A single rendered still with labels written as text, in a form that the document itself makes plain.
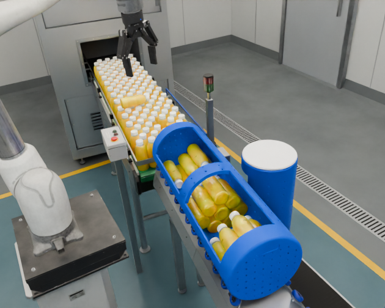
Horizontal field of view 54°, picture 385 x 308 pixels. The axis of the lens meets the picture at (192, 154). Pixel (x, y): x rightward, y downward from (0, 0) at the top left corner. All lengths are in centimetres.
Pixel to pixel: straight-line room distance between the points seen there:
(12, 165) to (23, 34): 452
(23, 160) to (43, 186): 18
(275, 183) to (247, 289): 72
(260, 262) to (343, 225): 195
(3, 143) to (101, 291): 68
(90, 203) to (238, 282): 72
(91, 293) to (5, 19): 103
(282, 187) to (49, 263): 113
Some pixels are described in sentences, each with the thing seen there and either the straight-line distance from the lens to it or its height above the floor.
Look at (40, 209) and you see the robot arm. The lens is 142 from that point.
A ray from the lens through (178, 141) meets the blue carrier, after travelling 193.
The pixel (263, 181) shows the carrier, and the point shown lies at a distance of 193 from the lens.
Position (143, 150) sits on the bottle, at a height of 103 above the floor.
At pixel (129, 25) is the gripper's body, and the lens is 141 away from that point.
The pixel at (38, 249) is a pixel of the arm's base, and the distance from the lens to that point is 152.
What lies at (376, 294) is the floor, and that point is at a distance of 282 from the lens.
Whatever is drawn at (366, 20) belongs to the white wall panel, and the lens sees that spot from 509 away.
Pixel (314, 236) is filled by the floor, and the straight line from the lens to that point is 306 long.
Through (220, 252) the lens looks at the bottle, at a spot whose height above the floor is 107.
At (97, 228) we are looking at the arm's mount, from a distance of 155.
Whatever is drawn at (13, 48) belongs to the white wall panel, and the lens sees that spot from 599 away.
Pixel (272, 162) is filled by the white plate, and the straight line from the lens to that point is 193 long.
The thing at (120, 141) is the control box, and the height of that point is 110.
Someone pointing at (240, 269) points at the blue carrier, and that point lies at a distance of 128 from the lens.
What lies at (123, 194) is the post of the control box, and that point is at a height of 70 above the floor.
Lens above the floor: 212
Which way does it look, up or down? 33 degrees down
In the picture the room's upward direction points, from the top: 4 degrees counter-clockwise
